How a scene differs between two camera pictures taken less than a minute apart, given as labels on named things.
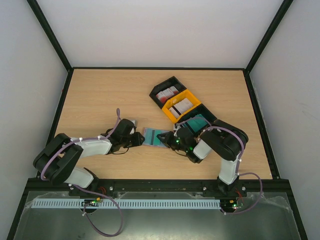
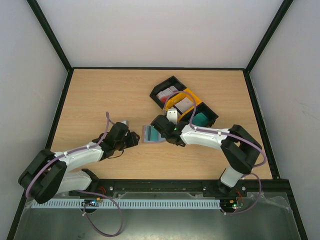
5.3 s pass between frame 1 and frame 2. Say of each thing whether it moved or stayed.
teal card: moved
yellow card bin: stayed
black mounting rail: stayed
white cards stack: stayed
